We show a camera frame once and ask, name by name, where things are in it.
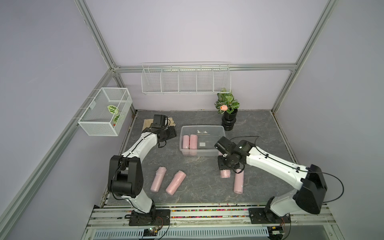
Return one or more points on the potted plant black pot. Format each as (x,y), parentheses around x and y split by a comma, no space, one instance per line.
(228,107)

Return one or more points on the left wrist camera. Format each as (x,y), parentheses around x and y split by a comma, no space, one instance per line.
(159,121)

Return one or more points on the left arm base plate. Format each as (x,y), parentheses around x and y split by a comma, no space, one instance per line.
(153,218)

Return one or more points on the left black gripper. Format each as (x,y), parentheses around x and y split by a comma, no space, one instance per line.
(172,133)

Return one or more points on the long white wire shelf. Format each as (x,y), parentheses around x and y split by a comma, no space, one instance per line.
(186,78)

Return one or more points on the beige work glove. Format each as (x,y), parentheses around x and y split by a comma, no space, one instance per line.
(148,122)

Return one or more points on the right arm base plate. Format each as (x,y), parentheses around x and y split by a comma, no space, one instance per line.
(262,216)

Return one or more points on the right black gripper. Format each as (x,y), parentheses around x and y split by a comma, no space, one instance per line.
(220,165)

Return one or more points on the clear plastic storage box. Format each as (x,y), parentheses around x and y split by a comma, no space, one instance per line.
(208,135)

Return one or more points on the white wire basket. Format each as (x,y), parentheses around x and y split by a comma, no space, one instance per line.
(98,121)

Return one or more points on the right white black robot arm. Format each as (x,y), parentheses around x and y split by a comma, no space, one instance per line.
(309,183)

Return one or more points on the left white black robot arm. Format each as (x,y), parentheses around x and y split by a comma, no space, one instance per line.
(126,178)

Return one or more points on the green leaf in basket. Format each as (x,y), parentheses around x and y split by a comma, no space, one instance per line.
(113,109)

